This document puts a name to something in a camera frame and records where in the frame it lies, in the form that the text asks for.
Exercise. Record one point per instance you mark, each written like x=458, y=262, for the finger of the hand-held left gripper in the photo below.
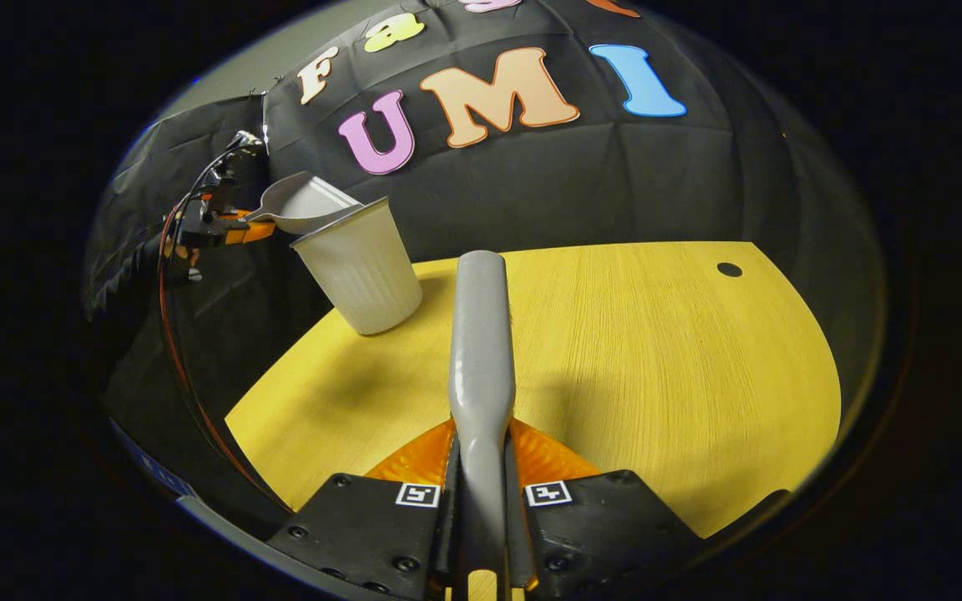
x=218, y=207
x=249, y=232

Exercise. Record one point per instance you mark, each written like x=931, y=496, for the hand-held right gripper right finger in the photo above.
x=606, y=526

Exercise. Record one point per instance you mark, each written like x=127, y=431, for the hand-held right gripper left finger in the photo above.
x=364, y=526

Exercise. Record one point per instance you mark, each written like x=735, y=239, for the grey plastic dustpan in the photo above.
x=306, y=204

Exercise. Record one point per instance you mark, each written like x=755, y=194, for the white ribbed garbage bin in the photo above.
x=360, y=267

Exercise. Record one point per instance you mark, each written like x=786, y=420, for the wooden desktop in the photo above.
x=656, y=359

